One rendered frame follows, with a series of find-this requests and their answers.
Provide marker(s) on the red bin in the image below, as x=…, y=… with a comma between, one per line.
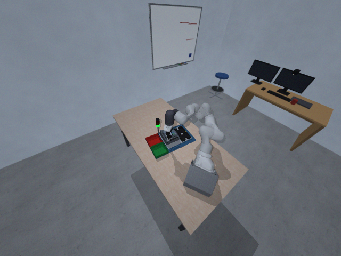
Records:
x=153, y=140

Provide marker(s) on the green open bin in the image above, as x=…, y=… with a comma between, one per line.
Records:
x=159, y=150

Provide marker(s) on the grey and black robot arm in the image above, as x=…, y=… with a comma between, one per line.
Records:
x=207, y=132

